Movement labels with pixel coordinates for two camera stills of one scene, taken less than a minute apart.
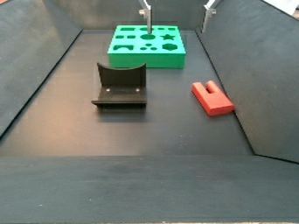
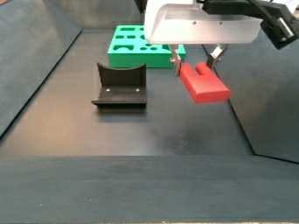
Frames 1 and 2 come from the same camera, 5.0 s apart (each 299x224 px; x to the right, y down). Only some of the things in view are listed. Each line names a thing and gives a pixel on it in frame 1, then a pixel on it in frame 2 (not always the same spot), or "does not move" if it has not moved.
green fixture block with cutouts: [151, 45] does not move
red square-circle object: [211, 98] to [204, 86]
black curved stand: [123, 86] does not move
